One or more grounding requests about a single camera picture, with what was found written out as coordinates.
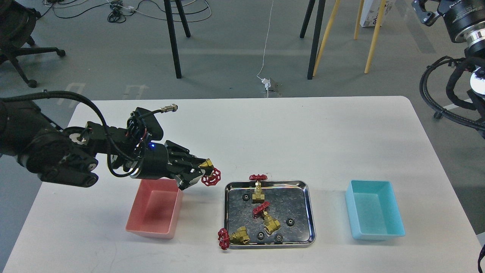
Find black stand leg centre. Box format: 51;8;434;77
299;0;326;80

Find black office chair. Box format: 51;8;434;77
0;0;66;88

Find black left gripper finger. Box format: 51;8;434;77
176;166;207;191
182;152;213;169

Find blue plastic box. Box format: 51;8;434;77
345;180;406;241

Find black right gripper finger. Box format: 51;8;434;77
412;0;441;27

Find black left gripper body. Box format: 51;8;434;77
131;140;194;180

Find yellow wooden leg right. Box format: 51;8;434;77
364;0;386;74

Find brass valve tray centre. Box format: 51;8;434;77
252;201;281;235

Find yellow wooden leg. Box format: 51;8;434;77
353;0;365;40
313;0;341;76
364;0;386;74

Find yellow wooden leg middle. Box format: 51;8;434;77
353;0;365;40

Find white cable with plug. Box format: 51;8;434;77
256;0;280;98

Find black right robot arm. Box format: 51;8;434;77
411;0;485;137

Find black floor cables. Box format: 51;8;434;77
40;0;212;24

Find shiny metal tray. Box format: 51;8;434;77
224;181;316;249

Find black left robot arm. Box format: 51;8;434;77
0;91;221;190

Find white cardboard box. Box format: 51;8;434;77
359;0;396;27

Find brass valve tray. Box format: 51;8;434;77
252;201;281;235
217;226;250;250

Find yellow wooden leg left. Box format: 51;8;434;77
313;0;341;76

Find brass valve top of tray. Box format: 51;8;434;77
249;174;268;204

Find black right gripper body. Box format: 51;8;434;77
438;0;485;43

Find pink plastic box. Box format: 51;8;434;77
125;179;183;240

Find black tripod left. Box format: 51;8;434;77
163;0;191;79

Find brass valve red handle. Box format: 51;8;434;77
199;158;221;187

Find brass valve tray bottom left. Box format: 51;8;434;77
217;226;250;250

